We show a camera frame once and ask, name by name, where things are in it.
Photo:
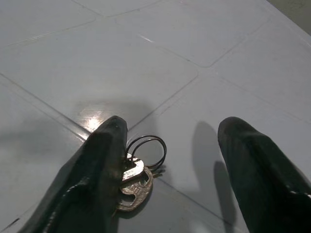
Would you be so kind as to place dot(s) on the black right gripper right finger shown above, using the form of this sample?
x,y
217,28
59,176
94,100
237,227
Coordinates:
x,y
267,184

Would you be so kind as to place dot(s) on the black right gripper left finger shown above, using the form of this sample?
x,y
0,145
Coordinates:
x,y
85,184

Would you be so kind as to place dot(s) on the small brass key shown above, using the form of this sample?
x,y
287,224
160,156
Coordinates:
x,y
133,170

